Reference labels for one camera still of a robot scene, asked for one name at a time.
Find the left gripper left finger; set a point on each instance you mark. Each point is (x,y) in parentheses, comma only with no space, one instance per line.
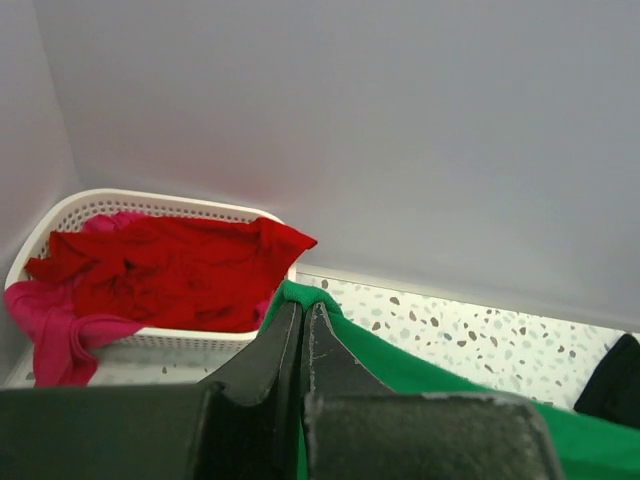
(240,422)

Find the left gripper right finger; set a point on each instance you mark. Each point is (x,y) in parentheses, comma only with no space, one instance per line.
(357,427)

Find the green t-shirt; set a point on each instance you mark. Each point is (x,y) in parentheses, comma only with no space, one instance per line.
(588,447)

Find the red t-shirt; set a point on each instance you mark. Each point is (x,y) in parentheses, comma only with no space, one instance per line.
(173,272)

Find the pink t-shirt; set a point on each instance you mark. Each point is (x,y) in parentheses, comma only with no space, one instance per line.
(62,340)

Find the folded black t-shirt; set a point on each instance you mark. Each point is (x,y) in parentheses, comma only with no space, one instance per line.
(612,391)

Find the white perforated laundry basket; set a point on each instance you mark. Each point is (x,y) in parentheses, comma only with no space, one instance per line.
(70,215)

